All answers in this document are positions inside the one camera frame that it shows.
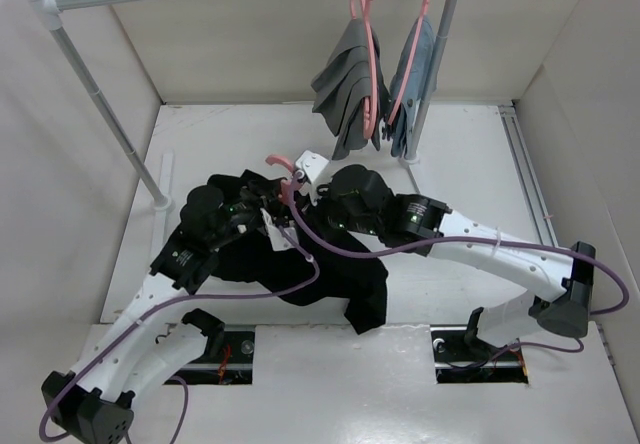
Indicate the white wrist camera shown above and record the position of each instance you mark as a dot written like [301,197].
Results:
[314,167]
[281,238]

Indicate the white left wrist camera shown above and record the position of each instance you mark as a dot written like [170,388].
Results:
[281,238]

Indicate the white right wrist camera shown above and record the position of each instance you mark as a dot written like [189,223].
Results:
[314,167]

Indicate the aluminium rail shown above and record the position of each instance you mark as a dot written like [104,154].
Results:
[544,230]

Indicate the black t shirt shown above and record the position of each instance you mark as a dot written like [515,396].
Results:
[362,283]

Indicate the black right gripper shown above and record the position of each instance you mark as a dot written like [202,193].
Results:
[329,193]

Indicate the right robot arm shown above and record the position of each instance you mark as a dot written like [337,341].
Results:
[557,286]

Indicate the pink plastic hanger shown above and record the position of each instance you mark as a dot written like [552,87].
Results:
[287,185]

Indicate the pink hanger with blue shirt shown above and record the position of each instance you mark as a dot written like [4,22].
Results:
[414,41]

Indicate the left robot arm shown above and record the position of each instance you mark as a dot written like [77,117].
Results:
[162,328]

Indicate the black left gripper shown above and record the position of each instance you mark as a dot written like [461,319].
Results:
[259,199]

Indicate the light blue shirt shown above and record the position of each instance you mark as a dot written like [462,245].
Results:
[399,133]

